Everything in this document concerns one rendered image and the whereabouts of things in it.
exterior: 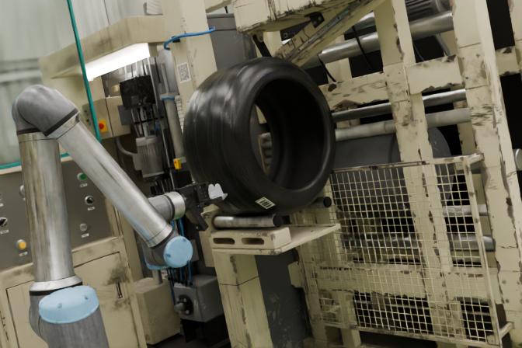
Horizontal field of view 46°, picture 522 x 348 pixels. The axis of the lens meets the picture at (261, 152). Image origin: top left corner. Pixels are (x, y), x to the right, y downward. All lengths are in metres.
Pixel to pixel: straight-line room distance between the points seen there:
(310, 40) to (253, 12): 0.26
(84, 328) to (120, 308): 0.96
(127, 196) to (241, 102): 0.57
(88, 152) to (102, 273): 0.94
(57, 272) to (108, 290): 0.78
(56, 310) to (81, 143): 0.45
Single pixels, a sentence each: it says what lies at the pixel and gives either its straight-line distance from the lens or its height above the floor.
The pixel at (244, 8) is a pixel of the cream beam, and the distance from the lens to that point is 2.65.
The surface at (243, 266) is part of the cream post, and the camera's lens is 2.60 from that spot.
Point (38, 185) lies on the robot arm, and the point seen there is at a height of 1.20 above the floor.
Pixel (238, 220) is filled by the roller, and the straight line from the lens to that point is 2.34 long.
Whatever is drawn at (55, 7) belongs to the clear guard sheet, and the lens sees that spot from 2.71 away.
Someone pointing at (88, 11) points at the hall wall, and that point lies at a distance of 12.08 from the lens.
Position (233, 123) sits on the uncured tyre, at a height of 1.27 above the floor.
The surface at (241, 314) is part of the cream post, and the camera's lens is 2.62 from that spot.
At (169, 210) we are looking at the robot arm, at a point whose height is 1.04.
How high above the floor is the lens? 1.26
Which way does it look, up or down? 3 degrees down
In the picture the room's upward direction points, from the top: 11 degrees counter-clockwise
